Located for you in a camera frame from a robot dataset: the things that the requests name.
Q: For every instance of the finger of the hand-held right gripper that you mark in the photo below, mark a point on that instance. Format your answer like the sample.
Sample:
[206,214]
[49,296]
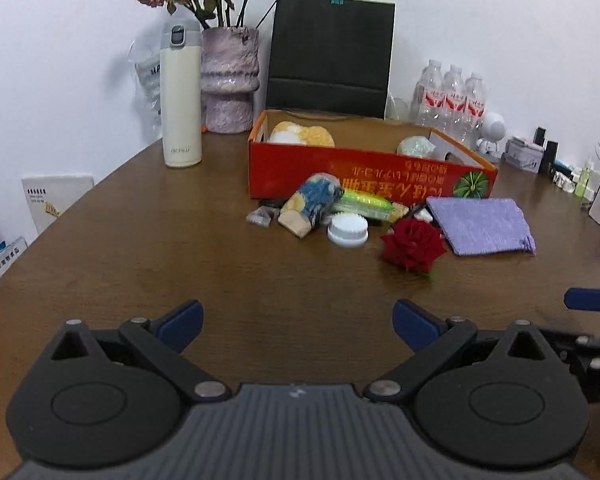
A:
[587,299]
[575,342]

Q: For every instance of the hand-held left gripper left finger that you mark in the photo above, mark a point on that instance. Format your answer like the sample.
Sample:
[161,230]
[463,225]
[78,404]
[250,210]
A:
[182,322]

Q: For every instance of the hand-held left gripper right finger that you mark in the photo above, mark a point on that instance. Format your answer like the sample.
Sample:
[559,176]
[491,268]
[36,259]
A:
[415,327]

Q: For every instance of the red artificial rose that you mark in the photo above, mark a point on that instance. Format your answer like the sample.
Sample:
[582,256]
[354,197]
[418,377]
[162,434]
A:
[412,245]

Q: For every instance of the white round lid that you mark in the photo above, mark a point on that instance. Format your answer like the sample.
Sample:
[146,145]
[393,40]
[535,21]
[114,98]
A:
[347,230]

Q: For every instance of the purple cloth pouch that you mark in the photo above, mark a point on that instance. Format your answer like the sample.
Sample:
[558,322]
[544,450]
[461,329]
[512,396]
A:
[480,225]

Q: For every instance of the small clear bag with stone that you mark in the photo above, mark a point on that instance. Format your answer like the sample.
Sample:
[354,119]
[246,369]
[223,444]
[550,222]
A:
[260,218]
[272,205]

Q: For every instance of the green tissue packet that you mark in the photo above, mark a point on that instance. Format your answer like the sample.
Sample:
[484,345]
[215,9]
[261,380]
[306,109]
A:
[360,200]

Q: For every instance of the blue yellow print pouch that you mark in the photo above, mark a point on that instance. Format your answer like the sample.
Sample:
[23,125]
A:
[315,195]

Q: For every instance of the orange cardboard box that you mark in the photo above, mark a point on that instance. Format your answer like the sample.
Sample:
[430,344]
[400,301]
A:
[300,170]

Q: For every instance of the small green bottle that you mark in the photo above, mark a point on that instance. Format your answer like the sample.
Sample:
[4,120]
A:
[583,182]

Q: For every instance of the small yellow packet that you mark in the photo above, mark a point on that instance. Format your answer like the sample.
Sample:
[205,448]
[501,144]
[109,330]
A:
[399,211]

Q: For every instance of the small black box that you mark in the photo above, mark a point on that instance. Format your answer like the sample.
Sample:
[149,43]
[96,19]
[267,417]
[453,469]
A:
[550,157]
[540,135]

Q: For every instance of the white booklet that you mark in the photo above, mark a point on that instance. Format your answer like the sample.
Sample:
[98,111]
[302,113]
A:
[55,200]

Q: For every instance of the blue white boxes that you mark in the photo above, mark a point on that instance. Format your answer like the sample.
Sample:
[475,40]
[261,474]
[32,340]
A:
[0,265]

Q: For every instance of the white robot figurine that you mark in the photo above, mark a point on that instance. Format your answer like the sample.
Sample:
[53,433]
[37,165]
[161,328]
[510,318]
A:
[492,127]

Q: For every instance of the cream thermos bottle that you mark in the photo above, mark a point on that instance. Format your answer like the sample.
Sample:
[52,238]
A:
[180,110]

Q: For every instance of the clear glass cup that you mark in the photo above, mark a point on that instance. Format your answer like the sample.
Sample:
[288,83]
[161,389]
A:
[397,109]

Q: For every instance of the clear water bottle red label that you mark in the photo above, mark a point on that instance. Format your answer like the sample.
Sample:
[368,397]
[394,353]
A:
[475,110]
[454,102]
[430,95]

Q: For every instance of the yellow white plush toy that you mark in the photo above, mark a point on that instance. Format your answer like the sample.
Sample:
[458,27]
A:
[305,135]

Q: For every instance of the pink purple ceramic vase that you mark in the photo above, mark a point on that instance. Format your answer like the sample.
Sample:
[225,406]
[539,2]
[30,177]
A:
[227,85]

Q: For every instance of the black paper bag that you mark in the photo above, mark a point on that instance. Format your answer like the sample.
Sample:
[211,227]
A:
[330,45]

